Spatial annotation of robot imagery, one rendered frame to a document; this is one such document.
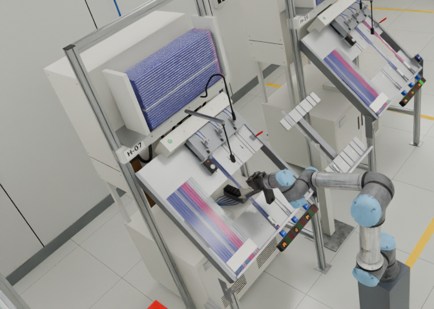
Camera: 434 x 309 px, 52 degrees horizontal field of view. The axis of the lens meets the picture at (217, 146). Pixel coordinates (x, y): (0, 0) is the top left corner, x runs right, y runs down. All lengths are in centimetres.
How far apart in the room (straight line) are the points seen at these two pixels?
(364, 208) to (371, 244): 23
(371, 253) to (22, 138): 251
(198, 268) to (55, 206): 167
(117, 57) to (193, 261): 115
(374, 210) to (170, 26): 133
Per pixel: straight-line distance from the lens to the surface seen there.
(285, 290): 304
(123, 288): 342
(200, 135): 234
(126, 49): 221
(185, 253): 256
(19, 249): 385
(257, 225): 235
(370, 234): 196
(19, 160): 357
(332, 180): 206
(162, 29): 234
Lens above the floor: 248
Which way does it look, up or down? 35 degrees down
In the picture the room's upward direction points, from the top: 17 degrees counter-clockwise
